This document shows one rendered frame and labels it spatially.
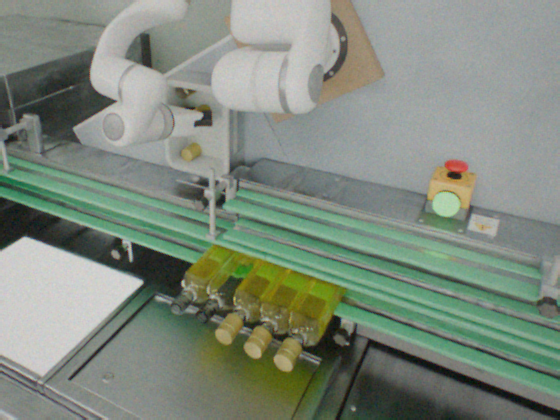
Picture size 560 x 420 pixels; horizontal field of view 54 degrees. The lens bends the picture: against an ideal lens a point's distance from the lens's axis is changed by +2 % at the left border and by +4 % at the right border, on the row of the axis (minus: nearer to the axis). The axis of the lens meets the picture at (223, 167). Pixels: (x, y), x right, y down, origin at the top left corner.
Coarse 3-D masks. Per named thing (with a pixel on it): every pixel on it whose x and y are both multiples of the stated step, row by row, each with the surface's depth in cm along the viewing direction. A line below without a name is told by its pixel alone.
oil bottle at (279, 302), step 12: (288, 276) 105; (300, 276) 105; (276, 288) 102; (288, 288) 102; (300, 288) 102; (264, 300) 99; (276, 300) 99; (288, 300) 99; (264, 312) 97; (276, 312) 97; (288, 312) 97; (276, 324) 97
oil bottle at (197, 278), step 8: (216, 248) 114; (224, 248) 114; (208, 256) 111; (216, 256) 111; (224, 256) 111; (200, 264) 109; (208, 264) 109; (216, 264) 109; (192, 272) 107; (200, 272) 107; (208, 272) 107; (184, 280) 106; (192, 280) 105; (200, 280) 105; (208, 280) 105; (184, 288) 105; (192, 288) 104; (200, 288) 104; (200, 296) 105
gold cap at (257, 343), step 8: (256, 328) 95; (264, 328) 94; (256, 336) 93; (264, 336) 93; (272, 336) 95; (248, 344) 92; (256, 344) 91; (264, 344) 92; (248, 352) 93; (256, 352) 92
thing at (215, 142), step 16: (176, 80) 118; (176, 96) 124; (192, 96) 126; (208, 96) 123; (224, 112) 114; (208, 128) 127; (224, 128) 116; (176, 144) 129; (208, 144) 129; (224, 144) 118; (176, 160) 129; (192, 160) 129; (208, 160) 129; (224, 160) 120; (208, 176) 124
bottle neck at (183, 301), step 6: (186, 288) 105; (180, 294) 103; (186, 294) 103; (192, 294) 104; (174, 300) 102; (180, 300) 102; (186, 300) 102; (192, 300) 104; (174, 306) 103; (180, 306) 101; (186, 306) 102; (174, 312) 102; (180, 312) 101
